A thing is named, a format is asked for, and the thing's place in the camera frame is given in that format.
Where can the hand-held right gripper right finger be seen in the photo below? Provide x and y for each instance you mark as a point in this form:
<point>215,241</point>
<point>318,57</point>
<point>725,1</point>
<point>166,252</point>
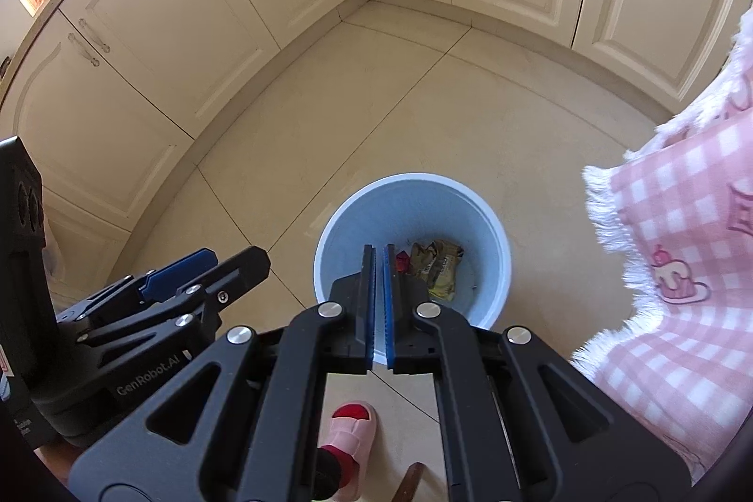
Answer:
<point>388,302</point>

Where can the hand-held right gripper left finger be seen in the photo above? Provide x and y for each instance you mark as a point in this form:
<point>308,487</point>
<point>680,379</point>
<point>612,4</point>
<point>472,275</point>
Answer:
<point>369,302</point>

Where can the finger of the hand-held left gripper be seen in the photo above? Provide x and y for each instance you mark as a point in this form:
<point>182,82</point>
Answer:
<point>176,270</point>
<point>235,272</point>

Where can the light blue trash bin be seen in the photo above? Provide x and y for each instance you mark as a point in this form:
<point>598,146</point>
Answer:
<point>412,208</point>

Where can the red snack wrapper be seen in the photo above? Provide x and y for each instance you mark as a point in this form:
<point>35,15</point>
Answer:
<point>403,262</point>

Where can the golden snack wrapper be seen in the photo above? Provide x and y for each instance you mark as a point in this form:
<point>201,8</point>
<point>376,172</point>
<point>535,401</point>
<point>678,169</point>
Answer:
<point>438,267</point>

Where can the red sock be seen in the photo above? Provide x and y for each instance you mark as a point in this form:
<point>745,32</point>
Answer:
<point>351,411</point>

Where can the pink slipper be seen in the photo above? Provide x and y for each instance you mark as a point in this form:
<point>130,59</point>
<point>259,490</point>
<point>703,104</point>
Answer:
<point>353,440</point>

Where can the person's left leg black pants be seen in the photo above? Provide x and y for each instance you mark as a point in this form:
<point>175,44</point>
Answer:
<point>327,472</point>

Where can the wooden table leg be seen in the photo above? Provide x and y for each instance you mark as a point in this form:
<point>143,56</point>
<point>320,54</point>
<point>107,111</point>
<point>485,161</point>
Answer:
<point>410,484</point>

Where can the cream kitchen cabinets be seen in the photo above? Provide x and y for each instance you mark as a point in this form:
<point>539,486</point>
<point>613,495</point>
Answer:
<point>176,8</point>

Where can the pink checkered fringed tablecloth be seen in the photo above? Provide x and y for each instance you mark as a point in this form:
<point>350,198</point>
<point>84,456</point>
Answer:
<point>688,219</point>

